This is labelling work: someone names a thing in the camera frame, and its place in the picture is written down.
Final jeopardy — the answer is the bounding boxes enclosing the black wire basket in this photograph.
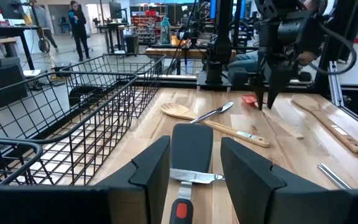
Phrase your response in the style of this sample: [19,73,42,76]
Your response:
[0,72,139,187]
[60,53,167,121]
[0,136,44,187]

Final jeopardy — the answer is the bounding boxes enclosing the wooden workbench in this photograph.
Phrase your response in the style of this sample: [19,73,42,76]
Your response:
[144,46,237,75]

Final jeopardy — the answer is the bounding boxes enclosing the silver table knife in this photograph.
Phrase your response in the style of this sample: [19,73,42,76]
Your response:
[317,162,353,190]
[189,101,234,124]
[169,168,226,185]

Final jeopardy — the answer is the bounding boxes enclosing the teal bottle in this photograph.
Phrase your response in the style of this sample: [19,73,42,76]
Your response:
[159,16,172,45]

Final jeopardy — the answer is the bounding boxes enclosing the person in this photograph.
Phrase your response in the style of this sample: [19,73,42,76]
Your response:
[227,49,319,75]
[31,1,59,53]
[68,0,91,62]

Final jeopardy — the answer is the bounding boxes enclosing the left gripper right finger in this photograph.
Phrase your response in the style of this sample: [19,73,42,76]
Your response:
[221,136,351,224]

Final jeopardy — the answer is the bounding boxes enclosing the black monitor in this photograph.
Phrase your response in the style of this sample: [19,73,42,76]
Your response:
[108,1,124,20]
[0,0,24,20]

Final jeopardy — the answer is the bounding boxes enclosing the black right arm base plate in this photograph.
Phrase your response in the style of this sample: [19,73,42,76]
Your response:
[196,70,232,93]

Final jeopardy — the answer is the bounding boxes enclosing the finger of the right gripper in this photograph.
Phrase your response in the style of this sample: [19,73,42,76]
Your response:
[264,61,293,110]
[249,58,265,111]

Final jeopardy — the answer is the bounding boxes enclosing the black table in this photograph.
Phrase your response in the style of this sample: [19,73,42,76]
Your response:
[0,26,51,71]

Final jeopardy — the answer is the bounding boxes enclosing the black device with red lights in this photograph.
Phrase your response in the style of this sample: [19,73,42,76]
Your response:
[0,57,28,108]

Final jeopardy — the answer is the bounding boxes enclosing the red silicone spatula wooden handle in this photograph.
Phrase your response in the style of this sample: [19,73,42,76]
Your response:
[241,94,305,140]

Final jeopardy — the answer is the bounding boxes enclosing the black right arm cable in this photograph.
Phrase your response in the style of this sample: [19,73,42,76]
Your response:
[308,21,358,76]

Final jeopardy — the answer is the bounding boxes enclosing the black trash bin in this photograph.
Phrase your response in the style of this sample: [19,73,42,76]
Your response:
[124,33,140,54]

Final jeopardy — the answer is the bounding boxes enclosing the wooden forked spatula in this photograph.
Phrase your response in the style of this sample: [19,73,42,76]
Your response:
[160,102,270,149]

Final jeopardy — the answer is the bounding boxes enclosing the wooden slotted spatula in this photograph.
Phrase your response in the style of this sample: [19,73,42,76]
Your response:
[290,94,358,156]

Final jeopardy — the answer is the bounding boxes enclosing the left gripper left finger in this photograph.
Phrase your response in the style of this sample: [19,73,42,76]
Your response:
[96,135,171,224]

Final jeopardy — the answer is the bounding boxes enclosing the shelf with red bins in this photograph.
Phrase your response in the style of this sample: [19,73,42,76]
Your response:
[131,3,169,45]

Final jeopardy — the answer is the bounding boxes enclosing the black spatula red-black handle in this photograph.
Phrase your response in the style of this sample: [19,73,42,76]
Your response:
[168,123,214,224]

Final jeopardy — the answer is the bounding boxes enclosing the black desk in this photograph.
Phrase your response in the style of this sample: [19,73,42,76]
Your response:
[95,22,138,54]

